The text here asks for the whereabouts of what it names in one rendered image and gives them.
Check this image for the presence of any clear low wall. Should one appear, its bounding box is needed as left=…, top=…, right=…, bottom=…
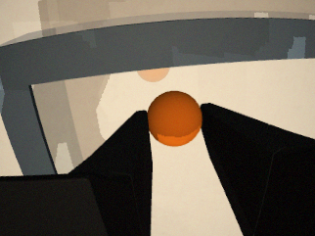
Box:
left=0, top=11, right=315, bottom=174

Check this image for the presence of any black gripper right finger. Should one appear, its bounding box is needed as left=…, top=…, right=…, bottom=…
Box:
left=199, top=103, right=315, bottom=236

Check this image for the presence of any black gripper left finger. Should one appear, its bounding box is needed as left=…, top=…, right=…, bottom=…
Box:
left=0, top=110, right=153, bottom=236

